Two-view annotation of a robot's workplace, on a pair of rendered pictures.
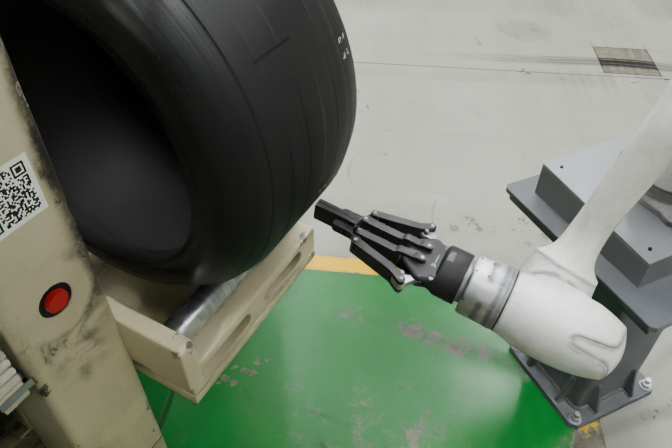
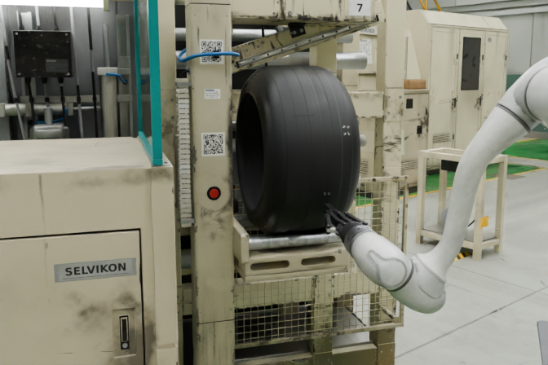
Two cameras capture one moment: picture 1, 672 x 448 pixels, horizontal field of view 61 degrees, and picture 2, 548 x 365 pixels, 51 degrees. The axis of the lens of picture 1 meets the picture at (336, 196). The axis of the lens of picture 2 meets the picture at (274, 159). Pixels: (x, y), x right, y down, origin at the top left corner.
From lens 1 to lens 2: 1.29 m
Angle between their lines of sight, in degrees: 51
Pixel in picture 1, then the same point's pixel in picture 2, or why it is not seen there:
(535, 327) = (359, 246)
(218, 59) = (280, 110)
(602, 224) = (444, 239)
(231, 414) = not seen: outside the picture
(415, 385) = not seen: outside the picture
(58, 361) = (205, 220)
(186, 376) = (240, 251)
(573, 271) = (420, 259)
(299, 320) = not seen: outside the picture
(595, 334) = (378, 251)
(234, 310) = (281, 254)
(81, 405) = (205, 251)
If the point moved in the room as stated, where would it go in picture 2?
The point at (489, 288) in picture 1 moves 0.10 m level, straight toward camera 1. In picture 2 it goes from (355, 231) to (320, 235)
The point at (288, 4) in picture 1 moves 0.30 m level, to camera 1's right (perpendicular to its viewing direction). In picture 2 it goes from (320, 106) to (406, 111)
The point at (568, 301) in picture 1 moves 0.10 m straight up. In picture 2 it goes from (379, 239) to (380, 200)
